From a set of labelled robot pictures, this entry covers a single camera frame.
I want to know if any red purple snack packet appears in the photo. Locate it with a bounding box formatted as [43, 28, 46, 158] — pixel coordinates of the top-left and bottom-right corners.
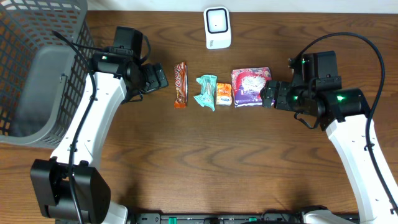
[231, 67, 272, 108]

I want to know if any orange brown chocolate bar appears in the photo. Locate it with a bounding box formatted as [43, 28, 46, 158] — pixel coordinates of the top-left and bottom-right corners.
[174, 62, 188, 108]

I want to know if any small orange snack packet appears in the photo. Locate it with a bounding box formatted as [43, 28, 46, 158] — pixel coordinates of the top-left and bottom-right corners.
[216, 83, 233, 106]

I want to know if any teal wrapper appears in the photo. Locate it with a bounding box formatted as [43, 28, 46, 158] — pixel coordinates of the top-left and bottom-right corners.
[194, 75, 217, 111]

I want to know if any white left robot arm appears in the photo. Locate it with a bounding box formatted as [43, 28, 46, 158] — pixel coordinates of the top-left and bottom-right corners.
[30, 53, 169, 223]

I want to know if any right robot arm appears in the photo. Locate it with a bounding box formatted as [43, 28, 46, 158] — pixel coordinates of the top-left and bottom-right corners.
[260, 80, 397, 223]

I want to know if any white barcode scanner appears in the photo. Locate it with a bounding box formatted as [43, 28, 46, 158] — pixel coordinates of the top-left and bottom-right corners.
[203, 6, 232, 50]

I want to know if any dark grey plastic basket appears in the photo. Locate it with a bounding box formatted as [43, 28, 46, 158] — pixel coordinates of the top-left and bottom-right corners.
[1, 0, 94, 149]

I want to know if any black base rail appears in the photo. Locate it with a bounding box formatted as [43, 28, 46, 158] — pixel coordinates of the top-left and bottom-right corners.
[126, 210, 304, 224]

